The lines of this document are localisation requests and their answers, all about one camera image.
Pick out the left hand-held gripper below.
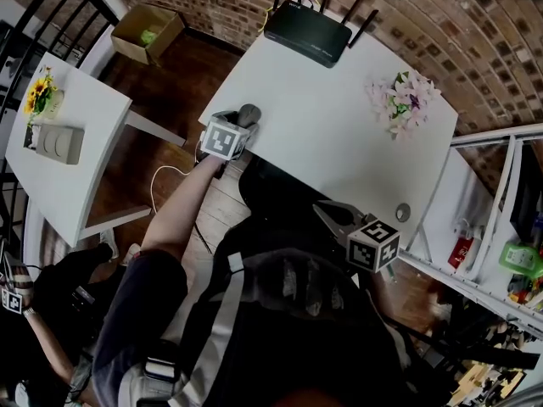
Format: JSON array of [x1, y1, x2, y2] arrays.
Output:
[[199, 110, 260, 180]]

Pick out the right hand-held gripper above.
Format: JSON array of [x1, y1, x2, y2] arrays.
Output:
[[312, 200, 401, 274]]

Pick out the grey computer mouse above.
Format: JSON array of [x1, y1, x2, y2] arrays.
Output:
[[236, 103, 262, 129]]

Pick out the person's right forearm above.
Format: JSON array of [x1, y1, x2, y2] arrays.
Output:
[[367, 269, 398, 317]]

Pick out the person's left forearm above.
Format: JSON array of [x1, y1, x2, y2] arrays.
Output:
[[140, 157, 228, 262]]

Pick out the black router with antennas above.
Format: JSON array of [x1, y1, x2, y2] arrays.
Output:
[[263, 0, 380, 70]]

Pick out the red package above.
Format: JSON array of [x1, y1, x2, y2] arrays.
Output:
[[447, 234, 474, 270]]

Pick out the pale pink flowers in pot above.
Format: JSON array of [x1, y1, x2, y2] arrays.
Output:
[[365, 70, 442, 142]]

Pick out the person's torso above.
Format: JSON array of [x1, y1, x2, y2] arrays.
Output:
[[92, 218, 425, 407]]

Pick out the open cardboard box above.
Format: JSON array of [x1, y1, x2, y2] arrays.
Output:
[[110, 3, 187, 66]]

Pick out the white metal shelf rack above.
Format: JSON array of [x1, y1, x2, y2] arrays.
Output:
[[398, 123, 543, 338]]

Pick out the grey rectangular box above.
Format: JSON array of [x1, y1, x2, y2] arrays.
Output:
[[34, 123, 86, 165]]

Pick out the black metal railing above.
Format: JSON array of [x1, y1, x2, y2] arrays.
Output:
[[0, 0, 120, 245]]

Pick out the green detergent bottle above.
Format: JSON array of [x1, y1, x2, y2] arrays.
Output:
[[498, 239, 543, 280]]

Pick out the small white side table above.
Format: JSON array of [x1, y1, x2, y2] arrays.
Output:
[[3, 52, 188, 248]]

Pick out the sunflowers in white pot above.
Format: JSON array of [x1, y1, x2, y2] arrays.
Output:
[[23, 66, 65, 126]]

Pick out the thin white cable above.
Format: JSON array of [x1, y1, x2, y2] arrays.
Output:
[[151, 140, 204, 214]]

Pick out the pale shoulder strap harness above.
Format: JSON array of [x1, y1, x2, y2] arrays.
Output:
[[118, 252, 246, 407]]

